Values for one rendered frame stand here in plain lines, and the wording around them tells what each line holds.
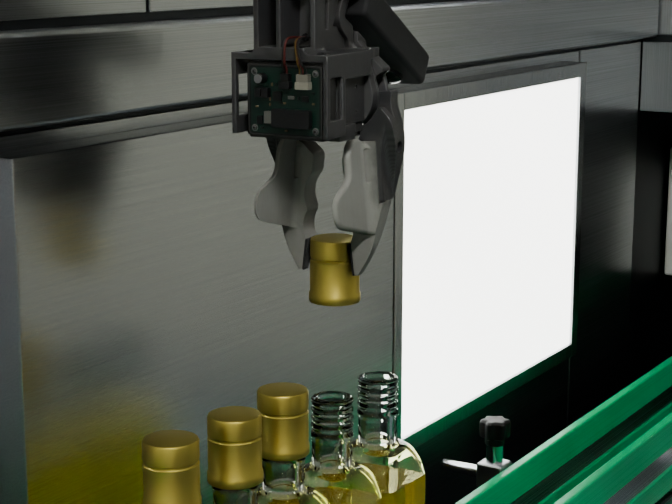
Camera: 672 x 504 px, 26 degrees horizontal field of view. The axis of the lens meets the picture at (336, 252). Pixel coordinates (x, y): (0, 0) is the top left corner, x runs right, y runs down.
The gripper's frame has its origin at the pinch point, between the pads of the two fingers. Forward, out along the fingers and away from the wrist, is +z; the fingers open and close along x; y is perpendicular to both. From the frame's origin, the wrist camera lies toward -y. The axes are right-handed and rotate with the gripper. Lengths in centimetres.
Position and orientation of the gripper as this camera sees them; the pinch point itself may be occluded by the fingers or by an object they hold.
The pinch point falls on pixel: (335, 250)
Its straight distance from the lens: 99.2
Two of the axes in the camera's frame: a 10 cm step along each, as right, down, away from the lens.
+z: 0.0, 9.8, 2.1
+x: 8.7, 1.0, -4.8
